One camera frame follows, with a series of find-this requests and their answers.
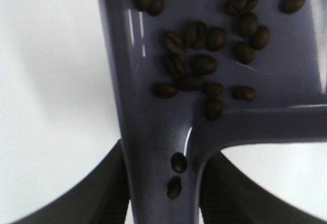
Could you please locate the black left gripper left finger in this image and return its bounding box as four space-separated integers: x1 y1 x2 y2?
16 141 130 223

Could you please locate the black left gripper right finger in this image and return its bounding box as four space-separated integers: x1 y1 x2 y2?
199 153 325 224

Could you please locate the purple plastic dustpan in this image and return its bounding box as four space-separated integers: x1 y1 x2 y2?
99 0 326 223

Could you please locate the pile of coffee beans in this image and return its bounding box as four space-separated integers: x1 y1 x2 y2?
125 0 311 199

